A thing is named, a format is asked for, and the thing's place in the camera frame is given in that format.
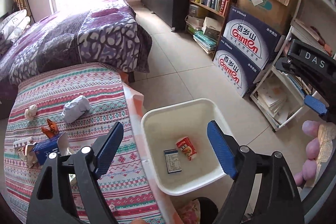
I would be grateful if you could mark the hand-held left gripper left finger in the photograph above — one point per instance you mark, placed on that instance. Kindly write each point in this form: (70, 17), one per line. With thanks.
(107, 155)

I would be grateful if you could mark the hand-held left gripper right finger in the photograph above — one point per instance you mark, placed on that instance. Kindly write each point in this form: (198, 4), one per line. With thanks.
(220, 153)

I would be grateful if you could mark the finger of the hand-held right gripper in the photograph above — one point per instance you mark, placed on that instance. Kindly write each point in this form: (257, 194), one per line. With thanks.
(316, 105)

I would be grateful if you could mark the white plastic trash bin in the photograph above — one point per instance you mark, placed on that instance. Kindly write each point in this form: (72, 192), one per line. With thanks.
(183, 119)

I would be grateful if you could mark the white paper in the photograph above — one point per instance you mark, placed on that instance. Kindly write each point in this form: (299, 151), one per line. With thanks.
(74, 108)

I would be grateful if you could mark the blue carton box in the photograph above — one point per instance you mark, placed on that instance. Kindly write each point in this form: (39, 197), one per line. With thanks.
(47, 149)

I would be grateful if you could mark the brown white wrapper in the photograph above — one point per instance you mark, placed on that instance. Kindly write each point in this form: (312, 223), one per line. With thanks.
(29, 157)

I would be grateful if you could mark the white toothed foam piece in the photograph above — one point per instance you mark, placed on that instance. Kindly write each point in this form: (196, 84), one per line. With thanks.
(22, 142)

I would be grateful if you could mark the person's right hand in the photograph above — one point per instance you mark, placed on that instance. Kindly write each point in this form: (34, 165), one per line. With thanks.
(311, 149)

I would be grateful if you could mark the row of slim booklets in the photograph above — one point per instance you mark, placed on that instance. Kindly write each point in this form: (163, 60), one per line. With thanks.
(296, 82)

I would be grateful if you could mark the stack of pink books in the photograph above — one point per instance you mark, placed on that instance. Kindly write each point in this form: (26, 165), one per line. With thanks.
(309, 32)

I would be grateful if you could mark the white shelf rack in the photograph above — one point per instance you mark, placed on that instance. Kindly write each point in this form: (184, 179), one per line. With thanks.
(290, 117)

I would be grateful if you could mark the red snack packet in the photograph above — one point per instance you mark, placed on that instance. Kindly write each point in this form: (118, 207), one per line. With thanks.
(187, 148)

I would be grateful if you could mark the stack of loose papers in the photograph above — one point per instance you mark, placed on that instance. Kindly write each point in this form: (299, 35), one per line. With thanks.
(273, 103)

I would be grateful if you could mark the small white paper scrap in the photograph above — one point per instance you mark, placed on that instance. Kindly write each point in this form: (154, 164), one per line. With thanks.
(111, 207)

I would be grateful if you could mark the black stool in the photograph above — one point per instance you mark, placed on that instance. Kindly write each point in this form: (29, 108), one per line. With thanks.
(207, 209)

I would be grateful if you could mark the orange crumpled wrapper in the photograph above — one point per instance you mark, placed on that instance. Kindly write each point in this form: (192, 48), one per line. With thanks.
(51, 129)

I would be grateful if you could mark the floral cushion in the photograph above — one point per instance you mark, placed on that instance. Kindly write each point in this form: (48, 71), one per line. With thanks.
(189, 212)

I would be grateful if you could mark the blue water bottle carton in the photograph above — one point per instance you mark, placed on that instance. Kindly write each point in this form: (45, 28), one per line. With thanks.
(236, 69)
(249, 35)

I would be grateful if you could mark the large brown cardboard box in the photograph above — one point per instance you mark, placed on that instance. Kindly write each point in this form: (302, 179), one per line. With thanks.
(262, 14)

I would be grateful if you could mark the small crumpled tissue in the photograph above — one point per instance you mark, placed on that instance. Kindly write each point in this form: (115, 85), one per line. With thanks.
(30, 112)

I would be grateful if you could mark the tan cardboard tissue box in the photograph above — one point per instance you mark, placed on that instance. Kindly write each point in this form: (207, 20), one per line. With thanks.
(212, 27)

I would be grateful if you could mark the stack of teal books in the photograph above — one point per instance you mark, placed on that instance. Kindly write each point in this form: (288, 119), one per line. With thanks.
(206, 41)

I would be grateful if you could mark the stack of pale books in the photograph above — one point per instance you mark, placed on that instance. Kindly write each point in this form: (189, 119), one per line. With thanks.
(194, 24)

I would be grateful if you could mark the grey box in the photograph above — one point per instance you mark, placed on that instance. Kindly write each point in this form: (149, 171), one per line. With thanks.
(197, 11)

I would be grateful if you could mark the bed with purple quilt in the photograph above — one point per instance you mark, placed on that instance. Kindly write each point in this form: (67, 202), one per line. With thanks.
(65, 29)

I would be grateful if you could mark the black leather bench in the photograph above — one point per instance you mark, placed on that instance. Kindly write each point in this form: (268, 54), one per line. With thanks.
(162, 3)

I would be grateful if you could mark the folded floral quilts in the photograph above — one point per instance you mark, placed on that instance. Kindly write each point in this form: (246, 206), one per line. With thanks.
(13, 24)

